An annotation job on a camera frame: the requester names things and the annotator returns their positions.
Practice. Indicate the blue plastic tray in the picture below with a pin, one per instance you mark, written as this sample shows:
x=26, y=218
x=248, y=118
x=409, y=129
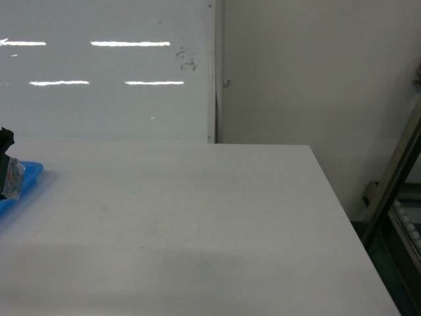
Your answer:
x=33, y=171

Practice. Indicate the white board panel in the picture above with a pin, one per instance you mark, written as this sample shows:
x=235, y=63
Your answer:
x=108, y=70

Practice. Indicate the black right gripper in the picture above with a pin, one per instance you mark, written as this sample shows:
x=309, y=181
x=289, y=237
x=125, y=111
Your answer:
x=7, y=140

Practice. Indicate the yellow mushroom push button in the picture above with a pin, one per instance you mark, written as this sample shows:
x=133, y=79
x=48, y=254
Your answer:
x=14, y=179

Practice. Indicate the metal roller rack frame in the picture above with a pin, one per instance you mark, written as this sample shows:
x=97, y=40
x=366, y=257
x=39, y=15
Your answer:
x=391, y=226

